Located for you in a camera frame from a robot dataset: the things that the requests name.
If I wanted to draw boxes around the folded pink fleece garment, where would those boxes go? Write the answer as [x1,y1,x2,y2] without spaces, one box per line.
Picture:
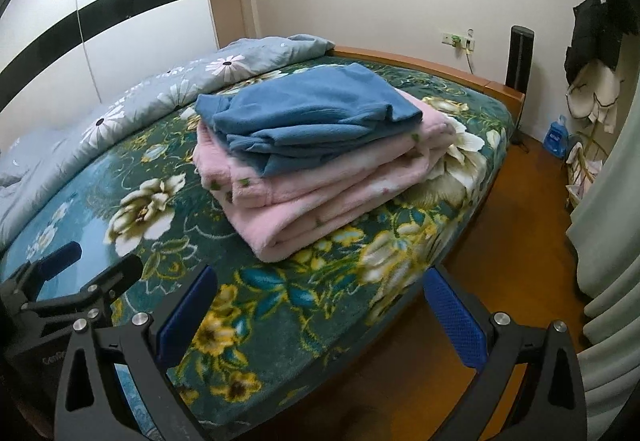
[193,92,458,262]

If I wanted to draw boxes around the hanging dark clothes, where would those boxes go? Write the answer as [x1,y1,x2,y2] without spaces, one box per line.
[564,0,638,84]

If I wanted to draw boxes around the teal floral bed blanket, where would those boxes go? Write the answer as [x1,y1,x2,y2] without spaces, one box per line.
[1,64,513,439]

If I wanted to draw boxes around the wooden bed footboard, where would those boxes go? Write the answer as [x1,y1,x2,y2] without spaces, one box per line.
[330,45,525,123]

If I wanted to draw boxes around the white black-striped wardrobe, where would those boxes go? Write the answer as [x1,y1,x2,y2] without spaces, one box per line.
[1,0,218,147]

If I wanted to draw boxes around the blue detergent bottle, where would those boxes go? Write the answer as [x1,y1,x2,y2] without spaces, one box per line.
[542,115,570,159]

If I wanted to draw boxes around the grey-blue daisy quilt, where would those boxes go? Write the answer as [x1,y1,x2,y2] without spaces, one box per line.
[1,34,334,249]

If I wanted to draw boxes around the wall power outlet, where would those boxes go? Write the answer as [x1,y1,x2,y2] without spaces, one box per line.
[440,29,475,53]

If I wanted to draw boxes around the black tower heater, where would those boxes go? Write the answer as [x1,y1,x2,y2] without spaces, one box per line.
[504,25,536,148]

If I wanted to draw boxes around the blue fleece sweater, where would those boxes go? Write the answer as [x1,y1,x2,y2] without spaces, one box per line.
[195,64,422,176]

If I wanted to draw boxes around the pale green curtain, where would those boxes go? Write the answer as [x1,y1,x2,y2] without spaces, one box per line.
[566,96,640,440]

